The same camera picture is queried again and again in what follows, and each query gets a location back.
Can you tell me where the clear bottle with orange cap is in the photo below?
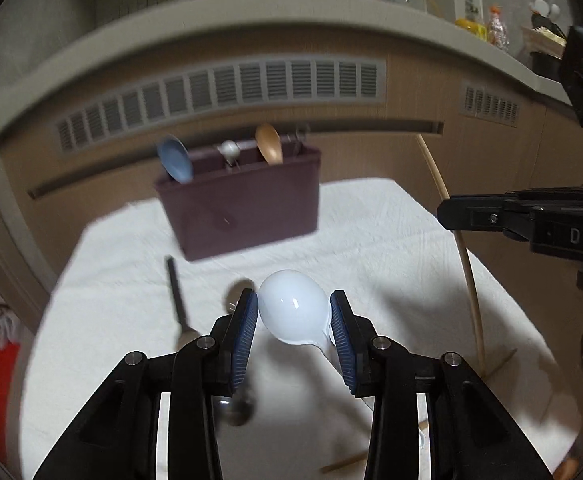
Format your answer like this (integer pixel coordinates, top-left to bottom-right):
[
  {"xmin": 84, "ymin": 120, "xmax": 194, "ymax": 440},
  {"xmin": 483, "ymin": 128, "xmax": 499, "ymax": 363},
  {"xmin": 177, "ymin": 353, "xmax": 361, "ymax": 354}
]
[{"xmin": 488, "ymin": 6, "xmax": 511, "ymax": 53}]

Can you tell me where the long grey vent grille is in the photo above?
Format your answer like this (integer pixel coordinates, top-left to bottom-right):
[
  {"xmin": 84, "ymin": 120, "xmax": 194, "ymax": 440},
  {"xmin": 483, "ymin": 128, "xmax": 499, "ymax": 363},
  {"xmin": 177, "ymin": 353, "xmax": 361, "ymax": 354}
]
[{"xmin": 55, "ymin": 57, "xmax": 388, "ymax": 154}]

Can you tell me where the black holder with white spoons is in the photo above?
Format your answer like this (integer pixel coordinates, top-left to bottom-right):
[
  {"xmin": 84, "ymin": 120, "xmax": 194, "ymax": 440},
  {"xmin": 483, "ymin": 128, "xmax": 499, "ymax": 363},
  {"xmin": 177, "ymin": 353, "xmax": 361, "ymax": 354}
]
[{"xmin": 529, "ymin": 0, "xmax": 567, "ymax": 36}]

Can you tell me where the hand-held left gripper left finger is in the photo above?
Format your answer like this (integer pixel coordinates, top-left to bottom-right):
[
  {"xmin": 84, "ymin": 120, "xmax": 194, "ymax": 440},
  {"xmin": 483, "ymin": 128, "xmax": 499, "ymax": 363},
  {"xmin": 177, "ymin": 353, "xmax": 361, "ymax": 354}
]
[{"xmin": 34, "ymin": 288, "xmax": 260, "ymax": 480}]

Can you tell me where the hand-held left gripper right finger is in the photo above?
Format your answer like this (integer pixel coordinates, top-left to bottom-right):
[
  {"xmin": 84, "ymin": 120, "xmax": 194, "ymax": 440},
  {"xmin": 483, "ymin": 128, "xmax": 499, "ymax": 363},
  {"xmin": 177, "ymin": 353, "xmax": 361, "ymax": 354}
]
[{"xmin": 330, "ymin": 289, "xmax": 555, "ymax": 480}]

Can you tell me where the metal spoon with white ball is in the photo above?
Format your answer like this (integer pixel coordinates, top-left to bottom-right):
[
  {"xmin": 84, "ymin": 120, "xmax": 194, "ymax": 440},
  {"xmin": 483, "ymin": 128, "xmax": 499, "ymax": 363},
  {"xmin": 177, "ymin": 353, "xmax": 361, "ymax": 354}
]
[{"xmin": 218, "ymin": 140, "xmax": 243, "ymax": 170}]

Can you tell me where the white plastic spoon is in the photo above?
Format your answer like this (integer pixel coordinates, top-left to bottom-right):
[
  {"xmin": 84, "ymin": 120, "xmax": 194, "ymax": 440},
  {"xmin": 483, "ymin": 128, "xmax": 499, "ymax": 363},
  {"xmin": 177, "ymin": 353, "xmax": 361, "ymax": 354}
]
[{"xmin": 258, "ymin": 269, "xmax": 375, "ymax": 413}]

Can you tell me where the wooden spoon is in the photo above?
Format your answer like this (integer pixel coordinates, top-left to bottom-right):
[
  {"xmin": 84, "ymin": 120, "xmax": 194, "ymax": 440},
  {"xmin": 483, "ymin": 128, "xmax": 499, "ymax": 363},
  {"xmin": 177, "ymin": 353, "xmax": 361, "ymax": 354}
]
[{"xmin": 254, "ymin": 123, "xmax": 284, "ymax": 166}]

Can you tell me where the grey slipper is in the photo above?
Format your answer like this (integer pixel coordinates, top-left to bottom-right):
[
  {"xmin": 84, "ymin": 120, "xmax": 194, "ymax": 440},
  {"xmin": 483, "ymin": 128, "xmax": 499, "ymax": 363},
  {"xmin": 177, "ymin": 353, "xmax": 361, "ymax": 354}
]
[{"xmin": 0, "ymin": 305, "xmax": 21, "ymax": 348}]

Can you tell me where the blue plastic spoon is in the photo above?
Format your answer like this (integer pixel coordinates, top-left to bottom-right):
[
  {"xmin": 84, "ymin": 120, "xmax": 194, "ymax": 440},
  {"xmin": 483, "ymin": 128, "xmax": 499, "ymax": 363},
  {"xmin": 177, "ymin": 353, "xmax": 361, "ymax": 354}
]
[{"xmin": 157, "ymin": 136, "xmax": 193, "ymax": 183}]

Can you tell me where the short grey vent grille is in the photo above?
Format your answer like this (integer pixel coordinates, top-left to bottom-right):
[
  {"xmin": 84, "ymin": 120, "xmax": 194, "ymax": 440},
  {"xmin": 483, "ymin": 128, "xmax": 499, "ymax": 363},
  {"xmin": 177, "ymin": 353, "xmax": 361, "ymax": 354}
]
[{"xmin": 463, "ymin": 85, "xmax": 521, "ymax": 127}]

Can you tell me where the purple plastic utensil holder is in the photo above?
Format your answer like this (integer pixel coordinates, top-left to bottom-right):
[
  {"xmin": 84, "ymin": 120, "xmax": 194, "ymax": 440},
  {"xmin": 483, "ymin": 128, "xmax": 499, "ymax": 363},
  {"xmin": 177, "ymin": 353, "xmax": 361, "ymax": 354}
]
[{"xmin": 154, "ymin": 144, "xmax": 321, "ymax": 262}]

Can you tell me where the black pot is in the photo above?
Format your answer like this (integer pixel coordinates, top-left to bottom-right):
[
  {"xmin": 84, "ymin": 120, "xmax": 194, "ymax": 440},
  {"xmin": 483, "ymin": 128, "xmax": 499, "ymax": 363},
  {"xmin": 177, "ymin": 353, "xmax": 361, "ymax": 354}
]
[{"xmin": 530, "ymin": 51, "xmax": 567, "ymax": 81}]

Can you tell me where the white textured table cloth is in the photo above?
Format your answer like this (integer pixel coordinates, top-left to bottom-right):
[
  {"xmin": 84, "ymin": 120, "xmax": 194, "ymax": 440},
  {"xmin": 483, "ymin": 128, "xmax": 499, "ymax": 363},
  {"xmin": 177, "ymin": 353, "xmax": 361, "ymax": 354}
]
[{"xmin": 6, "ymin": 177, "xmax": 583, "ymax": 480}]

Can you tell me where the yellow container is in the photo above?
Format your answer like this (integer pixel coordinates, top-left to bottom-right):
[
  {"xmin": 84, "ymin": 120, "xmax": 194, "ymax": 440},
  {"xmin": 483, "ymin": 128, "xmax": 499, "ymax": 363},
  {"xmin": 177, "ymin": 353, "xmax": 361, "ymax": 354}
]
[{"xmin": 455, "ymin": 17, "xmax": 488, "ymax": 41}]

